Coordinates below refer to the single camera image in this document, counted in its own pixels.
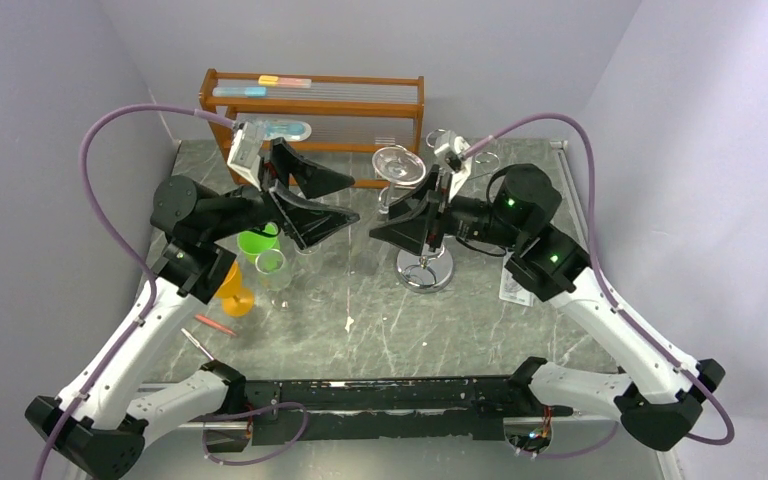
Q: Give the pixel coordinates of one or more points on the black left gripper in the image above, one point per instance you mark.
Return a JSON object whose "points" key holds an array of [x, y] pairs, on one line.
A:
{"points": [[308, 223]]}

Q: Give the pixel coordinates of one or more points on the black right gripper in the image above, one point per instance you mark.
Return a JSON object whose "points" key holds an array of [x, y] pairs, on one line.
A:
{"points": [[433, 210]]}

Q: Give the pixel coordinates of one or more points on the clear stemmed wine glass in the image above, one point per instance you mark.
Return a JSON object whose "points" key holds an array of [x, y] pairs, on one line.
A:
{"points": [[400, 168]]}

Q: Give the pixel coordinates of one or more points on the clear wide wine glass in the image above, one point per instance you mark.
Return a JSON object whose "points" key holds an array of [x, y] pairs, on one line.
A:
{"points": [[275, 276]]}

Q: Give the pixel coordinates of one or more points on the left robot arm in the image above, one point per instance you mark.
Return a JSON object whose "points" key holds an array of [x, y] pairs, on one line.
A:
{"points": [[98, 421]]}

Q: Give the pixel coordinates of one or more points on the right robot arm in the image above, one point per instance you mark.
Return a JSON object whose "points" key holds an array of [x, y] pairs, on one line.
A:
{"points": [[658, 393]]}

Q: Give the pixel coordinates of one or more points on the chrome wine glass rack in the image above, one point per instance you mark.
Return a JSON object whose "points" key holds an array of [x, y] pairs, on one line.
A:
{"points": [[428, 272]]}

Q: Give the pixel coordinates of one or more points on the green plastic goblet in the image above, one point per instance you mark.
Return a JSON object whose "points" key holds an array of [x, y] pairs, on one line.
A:
{"points": [[254, 242]]}

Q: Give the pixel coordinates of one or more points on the orange wooden shelf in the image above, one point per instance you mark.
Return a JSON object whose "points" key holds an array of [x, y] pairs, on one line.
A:
{"points": [[348, 114]]}

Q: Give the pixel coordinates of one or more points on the orange plastic goblet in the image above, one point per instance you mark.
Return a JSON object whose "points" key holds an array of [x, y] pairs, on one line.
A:
{"points": [[236, 299]]}

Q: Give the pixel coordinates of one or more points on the white packaged ruler card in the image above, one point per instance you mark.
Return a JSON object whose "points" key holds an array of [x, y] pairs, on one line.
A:
{"points": [[510, 290]]}

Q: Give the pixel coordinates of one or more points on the yellow pink eraser bar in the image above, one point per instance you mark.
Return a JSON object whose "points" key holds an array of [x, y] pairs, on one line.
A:
{"points": [[272, 81]]}

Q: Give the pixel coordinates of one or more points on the blue eraser bar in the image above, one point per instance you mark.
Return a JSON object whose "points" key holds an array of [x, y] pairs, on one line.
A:
{"points": [[240, 92]]}

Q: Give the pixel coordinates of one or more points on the red pen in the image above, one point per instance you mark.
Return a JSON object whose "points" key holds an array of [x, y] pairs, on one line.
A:
{"points": [[215, 325]]}

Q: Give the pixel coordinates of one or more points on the silver red-tipped pen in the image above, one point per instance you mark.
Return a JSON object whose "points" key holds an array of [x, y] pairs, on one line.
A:
{"points": [[197, 344]]}

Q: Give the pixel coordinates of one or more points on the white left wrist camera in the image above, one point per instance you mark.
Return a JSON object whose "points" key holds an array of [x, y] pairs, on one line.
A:
{"points": [[244, 155]]}

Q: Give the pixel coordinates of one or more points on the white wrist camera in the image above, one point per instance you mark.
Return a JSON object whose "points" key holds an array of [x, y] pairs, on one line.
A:
{"points": [[450, 149], [244, 155]]}

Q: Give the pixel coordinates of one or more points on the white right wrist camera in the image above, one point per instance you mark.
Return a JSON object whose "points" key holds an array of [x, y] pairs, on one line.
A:
{"points": [[450, 149]]}

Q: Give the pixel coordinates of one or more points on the aluminium side rail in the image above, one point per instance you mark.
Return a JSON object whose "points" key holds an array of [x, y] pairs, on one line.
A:
{"points": [[559, 149]]}

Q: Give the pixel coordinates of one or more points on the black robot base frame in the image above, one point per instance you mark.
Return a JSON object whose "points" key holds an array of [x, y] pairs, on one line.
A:
{"points": [[367, 409]]}

